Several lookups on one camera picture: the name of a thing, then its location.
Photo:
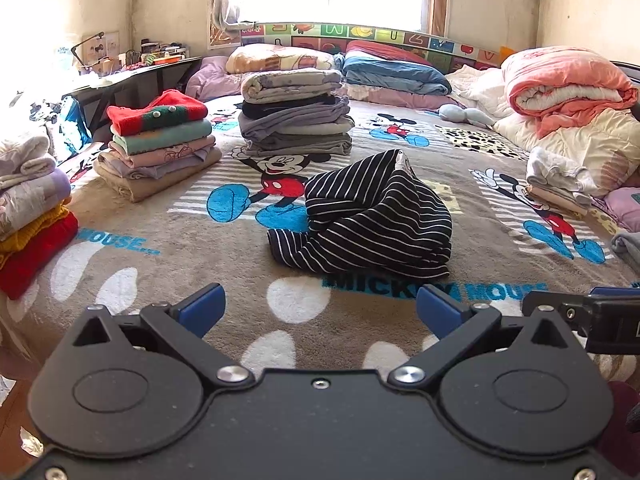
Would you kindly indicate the pink folded garment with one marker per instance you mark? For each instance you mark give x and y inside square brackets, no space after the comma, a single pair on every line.
[165,155]

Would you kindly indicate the black desk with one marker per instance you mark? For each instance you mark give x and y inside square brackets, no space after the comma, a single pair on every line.
[135,82]

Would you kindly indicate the teal folded garment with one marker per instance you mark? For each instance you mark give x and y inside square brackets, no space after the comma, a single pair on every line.
[160,139]

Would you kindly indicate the stack of folded grey clothes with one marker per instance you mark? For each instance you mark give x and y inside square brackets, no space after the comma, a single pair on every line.
[295,125]

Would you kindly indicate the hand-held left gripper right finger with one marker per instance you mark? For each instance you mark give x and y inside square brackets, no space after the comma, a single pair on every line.
[440,311]

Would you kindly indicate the plain lilac pillow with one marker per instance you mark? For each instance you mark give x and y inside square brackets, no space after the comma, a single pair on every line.
[215,80]

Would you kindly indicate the white folded clothes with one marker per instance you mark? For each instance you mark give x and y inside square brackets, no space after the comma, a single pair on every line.
[555,167]

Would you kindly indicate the grey fleece garment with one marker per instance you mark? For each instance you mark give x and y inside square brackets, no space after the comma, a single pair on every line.
[627,252]

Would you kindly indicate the lilac patchwork pillow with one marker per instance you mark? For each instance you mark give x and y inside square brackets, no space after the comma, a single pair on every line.
[625,207]

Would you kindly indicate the red green knit sweater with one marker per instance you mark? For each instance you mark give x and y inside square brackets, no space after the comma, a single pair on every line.
[160,112]

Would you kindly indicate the blue cartoon bag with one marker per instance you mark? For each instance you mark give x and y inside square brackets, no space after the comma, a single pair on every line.
[70,125]

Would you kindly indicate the cartoon mouse printed blanket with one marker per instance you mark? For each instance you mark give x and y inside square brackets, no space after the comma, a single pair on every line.
[175,260]

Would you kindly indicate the cream comforter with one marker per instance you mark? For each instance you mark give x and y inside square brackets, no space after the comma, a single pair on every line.
[600,150]

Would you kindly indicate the red folded garment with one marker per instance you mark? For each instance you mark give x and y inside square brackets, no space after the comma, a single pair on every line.
[37,257]

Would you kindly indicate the dark wooden headboard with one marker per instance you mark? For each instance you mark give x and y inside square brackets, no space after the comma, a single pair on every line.
[629,71]

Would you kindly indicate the pink folded quilt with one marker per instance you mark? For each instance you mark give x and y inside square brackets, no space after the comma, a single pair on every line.
[390,97]

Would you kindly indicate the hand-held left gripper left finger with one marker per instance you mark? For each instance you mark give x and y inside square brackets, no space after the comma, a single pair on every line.
[200,306]

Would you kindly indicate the coral pink comforter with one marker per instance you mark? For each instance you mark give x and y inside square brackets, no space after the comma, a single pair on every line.
[565,80]

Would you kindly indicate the mustard yellow knit garment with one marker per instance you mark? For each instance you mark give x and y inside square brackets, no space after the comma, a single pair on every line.
[30,232]

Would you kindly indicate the colourful alphabet play mat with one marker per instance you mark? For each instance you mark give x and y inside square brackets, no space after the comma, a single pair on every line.
[350,32]

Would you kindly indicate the lilac floral folded garment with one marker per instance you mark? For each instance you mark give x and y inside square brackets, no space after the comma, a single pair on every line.
[30,200]

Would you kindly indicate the white quilt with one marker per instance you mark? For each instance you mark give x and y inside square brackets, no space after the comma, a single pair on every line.
[482,90]

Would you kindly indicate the light blue plush toy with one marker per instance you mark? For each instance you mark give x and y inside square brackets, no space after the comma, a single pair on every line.
[465,114]

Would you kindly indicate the black white striped garment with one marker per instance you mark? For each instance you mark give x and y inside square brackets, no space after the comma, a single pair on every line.
[380,220]

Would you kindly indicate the tan folded garment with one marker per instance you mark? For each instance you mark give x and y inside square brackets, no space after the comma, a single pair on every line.
[560,199]

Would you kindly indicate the black desk lamp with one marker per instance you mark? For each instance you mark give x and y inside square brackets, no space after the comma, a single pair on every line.
[82,45]

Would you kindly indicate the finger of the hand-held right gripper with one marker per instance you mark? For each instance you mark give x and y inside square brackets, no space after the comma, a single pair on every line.
[555,306]
[607,291]

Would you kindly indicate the cream floral pillow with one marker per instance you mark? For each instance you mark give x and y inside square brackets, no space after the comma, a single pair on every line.
[280,58]

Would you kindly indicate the blue red folded quilt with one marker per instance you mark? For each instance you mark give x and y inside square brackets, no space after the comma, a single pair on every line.
[390,70]

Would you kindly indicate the pile of desk clutter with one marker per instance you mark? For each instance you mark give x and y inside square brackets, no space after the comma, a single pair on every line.
[160,52]

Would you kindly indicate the pale patterned curtain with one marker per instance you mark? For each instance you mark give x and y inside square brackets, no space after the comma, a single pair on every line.
[225,0]

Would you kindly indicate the white fluffy folded garment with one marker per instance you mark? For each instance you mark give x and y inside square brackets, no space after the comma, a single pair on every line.
[22,157]

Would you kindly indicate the beige folded garment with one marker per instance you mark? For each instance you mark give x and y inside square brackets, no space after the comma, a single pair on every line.
[150,185]

